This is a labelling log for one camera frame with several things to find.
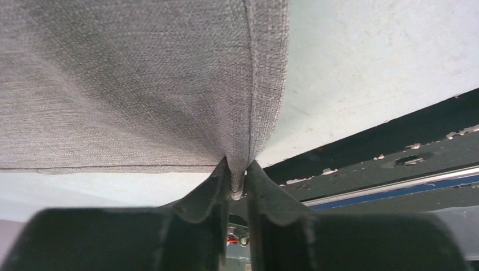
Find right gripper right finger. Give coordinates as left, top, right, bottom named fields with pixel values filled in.
left=245, top=161, right=470, bottom=270

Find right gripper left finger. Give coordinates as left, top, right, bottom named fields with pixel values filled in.
left=1, top=159, right=230, bottom=270

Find grey cloth napkin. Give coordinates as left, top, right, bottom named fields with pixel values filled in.
left=1, top=1, right=288, bottom=200

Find aluminium frame rail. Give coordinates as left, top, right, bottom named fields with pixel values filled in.
left=302, top=166, right=478, bottom=211

